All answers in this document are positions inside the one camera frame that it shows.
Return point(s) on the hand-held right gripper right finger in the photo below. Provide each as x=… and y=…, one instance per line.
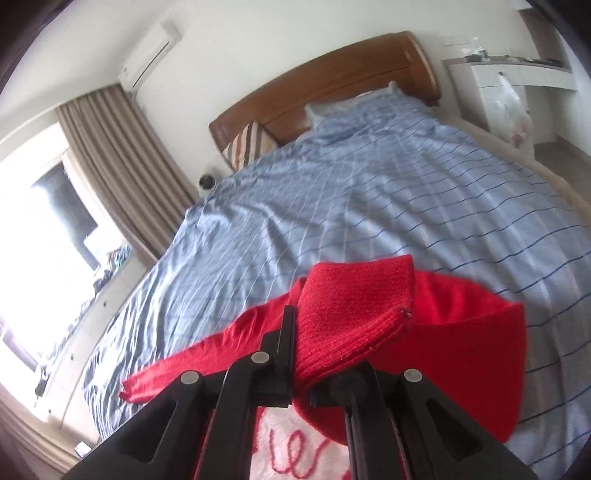
x=360, y=392

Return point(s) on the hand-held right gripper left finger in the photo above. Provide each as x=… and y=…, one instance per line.
x=281, y=369

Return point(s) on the red knit sweater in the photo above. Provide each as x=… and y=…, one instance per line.
x=351, y=314

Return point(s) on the pile of clothes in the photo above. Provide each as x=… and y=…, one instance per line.
x=113, y=267

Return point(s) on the blue checked duvet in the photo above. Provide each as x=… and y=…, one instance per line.
x=369, y=207

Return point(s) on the small white fan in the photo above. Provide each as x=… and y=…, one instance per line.
x=207, y=181

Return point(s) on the white window seat cabinet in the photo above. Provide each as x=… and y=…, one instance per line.
x=78, y=341

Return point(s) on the striped cushion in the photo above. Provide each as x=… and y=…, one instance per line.
x=247, y=145

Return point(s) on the grey pillow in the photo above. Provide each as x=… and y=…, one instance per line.
x=332, y=110

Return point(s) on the beige curtain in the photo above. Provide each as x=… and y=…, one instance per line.
x=115, y=152

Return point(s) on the window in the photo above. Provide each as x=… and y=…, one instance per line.
x=37, y=240

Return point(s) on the beige bed base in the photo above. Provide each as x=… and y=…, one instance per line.
x=531, y=170

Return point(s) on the wooden headboard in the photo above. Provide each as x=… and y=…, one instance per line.
x=323, y=87

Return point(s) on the white plastic bag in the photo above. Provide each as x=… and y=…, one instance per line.
x=510, y=110

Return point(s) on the white desk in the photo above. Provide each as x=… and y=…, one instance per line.
x=471, y=83

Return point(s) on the white air conditioner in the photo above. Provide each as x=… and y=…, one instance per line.
x=147, y=55

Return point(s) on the bottles on desk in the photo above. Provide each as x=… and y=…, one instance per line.
x=475, y=54

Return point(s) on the white wardrobe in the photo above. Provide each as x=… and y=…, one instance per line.
x=545, y=37

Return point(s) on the white wall switch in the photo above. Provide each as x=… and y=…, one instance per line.
x=455, y=42

